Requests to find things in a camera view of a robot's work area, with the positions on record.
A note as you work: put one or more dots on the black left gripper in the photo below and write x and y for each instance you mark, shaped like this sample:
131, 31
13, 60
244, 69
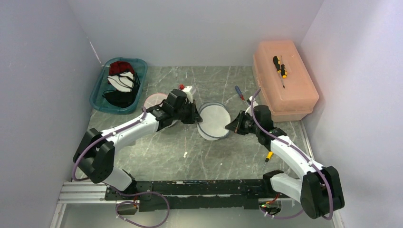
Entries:
194, 117

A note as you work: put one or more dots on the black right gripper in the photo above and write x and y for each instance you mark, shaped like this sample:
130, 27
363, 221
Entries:
235, 125

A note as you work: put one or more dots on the white mesh blue zip laundry bag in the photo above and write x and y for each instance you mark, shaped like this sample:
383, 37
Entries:
215, 117

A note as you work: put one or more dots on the pink zip mesh laundry bag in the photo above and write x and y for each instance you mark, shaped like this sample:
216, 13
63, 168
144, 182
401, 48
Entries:
153, 105

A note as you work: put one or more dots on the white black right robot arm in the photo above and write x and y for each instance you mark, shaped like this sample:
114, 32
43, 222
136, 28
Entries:
317, 188

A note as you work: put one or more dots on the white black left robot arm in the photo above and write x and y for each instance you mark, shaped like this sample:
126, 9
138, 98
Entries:
96, 152

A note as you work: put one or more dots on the orange translucent plastic storage box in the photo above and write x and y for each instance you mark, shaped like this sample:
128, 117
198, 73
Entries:
286, 86

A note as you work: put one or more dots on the black yellow screwdriver on box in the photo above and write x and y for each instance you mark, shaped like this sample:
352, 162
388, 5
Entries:
280, 68

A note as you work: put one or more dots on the red cloth garment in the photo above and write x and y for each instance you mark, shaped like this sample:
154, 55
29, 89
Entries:
120, 67

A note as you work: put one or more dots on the teal plastic tray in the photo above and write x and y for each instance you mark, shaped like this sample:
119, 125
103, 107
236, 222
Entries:
125, 82

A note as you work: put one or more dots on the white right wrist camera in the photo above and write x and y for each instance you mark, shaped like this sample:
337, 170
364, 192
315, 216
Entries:
249, 102

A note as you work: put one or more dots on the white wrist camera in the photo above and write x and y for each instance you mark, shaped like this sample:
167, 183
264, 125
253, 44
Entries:
249, 102
189, 90

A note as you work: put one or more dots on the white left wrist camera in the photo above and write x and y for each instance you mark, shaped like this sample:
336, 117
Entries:
189, 90

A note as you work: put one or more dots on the blue red handle screwdriver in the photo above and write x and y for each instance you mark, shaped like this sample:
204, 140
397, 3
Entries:
240, 94

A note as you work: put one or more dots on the small yellow handle screwdriver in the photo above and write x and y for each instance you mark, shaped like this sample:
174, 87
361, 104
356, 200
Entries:
268, 157

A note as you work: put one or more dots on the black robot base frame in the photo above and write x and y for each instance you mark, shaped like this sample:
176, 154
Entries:
197, 194

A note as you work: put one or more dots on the aluminium extrusion rail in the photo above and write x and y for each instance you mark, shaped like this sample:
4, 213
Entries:
77, 193

